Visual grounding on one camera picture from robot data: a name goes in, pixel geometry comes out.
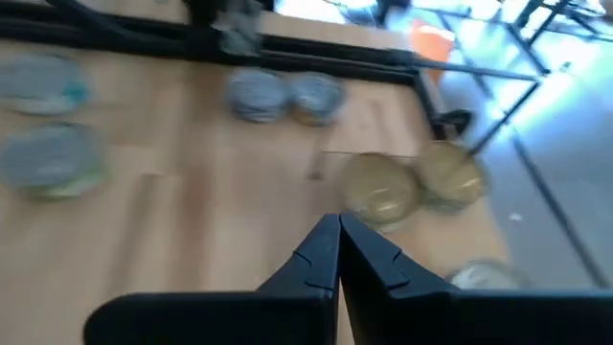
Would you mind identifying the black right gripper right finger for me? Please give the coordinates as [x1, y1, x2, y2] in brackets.
[339, 213, 613, 345]

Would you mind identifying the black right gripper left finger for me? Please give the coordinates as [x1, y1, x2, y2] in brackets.
[83, 213, 342, 345]

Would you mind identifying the blue label seafood can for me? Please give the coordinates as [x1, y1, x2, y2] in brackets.
[444, 258, 531, 290]
[224, 66, 291, 125]

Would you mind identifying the yellowfin tuna can teal label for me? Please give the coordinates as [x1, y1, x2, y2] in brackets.
[285, 70, 349, 128]
[0, 51, 93, 118]

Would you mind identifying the orange cardboard box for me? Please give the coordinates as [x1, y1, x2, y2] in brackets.
[409, 18, 456, 85]

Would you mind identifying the black metal table frame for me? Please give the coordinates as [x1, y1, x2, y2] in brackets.
[0, 0, 473, 140]

